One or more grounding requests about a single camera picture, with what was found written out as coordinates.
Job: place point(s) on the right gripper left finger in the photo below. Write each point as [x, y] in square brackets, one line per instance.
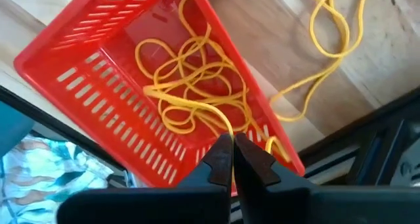
[147, 207]

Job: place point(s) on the teal blue object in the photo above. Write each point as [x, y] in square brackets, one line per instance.
[13, 128]

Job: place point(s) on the teal patterned cloth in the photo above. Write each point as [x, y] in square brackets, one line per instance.
[49, 178]

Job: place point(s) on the black aluminium table frame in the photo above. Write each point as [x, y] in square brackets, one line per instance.
[377, 125]

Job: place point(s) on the red plastic basket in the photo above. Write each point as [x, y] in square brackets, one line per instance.
[98, 86]

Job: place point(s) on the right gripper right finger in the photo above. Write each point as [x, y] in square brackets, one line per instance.
[311, 207]

